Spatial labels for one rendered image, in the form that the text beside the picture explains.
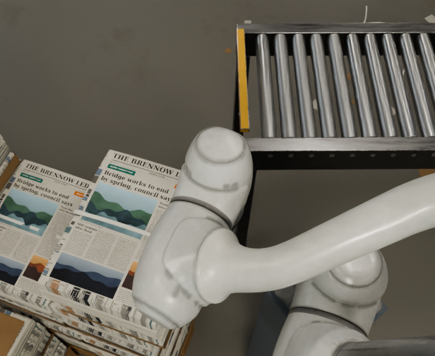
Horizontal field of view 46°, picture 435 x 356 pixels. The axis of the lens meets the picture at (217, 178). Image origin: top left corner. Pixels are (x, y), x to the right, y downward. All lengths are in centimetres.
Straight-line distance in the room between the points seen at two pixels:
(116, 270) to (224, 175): 53
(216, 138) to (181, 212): 12
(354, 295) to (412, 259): 150
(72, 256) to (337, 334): 61
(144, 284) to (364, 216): 29
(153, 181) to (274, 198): 125
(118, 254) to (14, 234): 44
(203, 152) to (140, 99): 205
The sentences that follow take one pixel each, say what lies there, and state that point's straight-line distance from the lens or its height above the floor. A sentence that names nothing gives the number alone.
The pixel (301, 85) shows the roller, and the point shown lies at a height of 80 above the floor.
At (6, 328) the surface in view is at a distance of 171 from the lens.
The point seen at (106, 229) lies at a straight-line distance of 122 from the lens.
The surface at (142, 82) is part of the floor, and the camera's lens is 283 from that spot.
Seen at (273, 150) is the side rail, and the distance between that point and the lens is 162.
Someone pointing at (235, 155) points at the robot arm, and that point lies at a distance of 72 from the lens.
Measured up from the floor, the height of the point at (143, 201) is 106.
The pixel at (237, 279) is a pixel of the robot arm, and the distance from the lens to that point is 66.
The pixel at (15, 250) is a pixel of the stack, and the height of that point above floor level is 83.
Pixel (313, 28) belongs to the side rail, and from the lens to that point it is 197.
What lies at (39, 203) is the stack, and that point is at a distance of 156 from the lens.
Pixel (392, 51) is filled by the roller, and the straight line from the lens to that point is 196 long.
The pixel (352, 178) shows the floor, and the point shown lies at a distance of 256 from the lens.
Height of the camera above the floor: 216
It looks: 61 degrees down
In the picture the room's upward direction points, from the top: 1 degrees clockwise
